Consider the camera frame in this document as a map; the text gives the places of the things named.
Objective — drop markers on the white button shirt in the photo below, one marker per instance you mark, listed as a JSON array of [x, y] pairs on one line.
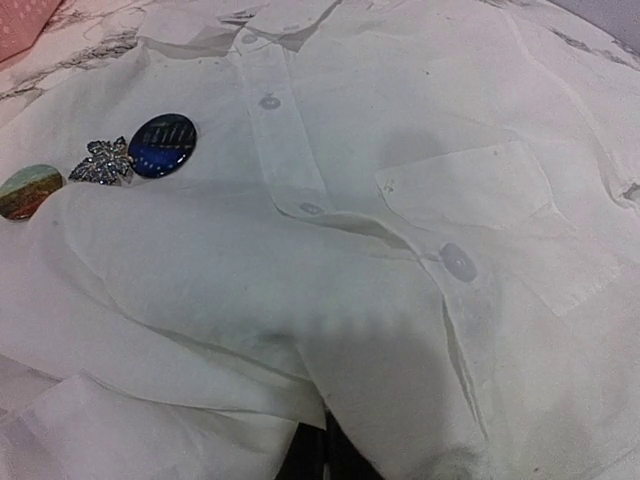
[[414, 224]]

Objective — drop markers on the green red round brooch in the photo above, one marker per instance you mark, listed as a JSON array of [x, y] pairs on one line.
[[24, 191]]

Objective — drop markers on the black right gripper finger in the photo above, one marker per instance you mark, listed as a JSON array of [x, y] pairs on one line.
[[307, 457]]

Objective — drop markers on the blue round brooch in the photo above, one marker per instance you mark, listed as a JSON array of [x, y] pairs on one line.
[[162, 145]]

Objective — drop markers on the pink plastic basket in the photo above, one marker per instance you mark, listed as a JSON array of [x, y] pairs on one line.
[[22, 21]]

